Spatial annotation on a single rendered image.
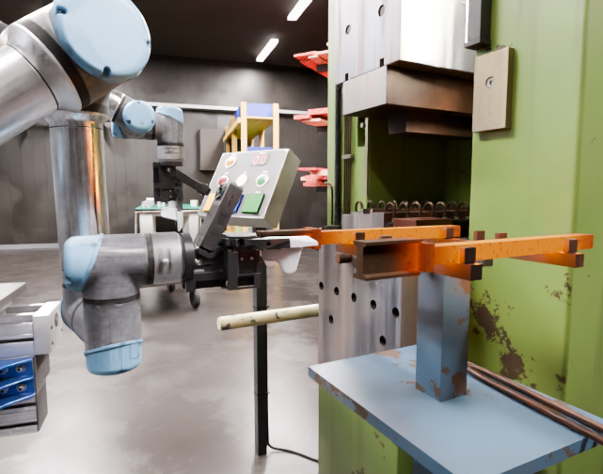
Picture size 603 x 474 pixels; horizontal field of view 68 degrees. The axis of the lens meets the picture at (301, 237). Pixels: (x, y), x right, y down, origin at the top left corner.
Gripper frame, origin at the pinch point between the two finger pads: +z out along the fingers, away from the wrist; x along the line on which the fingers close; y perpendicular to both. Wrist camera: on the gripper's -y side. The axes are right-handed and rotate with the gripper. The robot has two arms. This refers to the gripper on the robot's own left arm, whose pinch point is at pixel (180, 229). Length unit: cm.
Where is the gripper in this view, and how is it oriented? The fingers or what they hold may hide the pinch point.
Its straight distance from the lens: 136.9
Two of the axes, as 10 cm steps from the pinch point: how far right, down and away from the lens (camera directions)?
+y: -9.5, 0.3, -3.1
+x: 3.1, 1.0, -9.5
